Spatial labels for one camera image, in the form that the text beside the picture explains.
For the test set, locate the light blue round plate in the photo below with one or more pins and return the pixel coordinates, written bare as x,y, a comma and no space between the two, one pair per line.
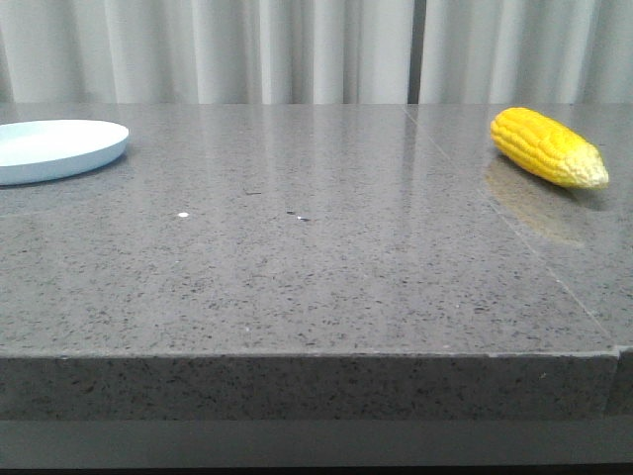
39,151

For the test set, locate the yellow corn cob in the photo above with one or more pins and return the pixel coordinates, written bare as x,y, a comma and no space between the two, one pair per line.
548,149

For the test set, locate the white pleated curtain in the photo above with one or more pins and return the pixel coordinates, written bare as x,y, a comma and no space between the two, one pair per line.
316,52

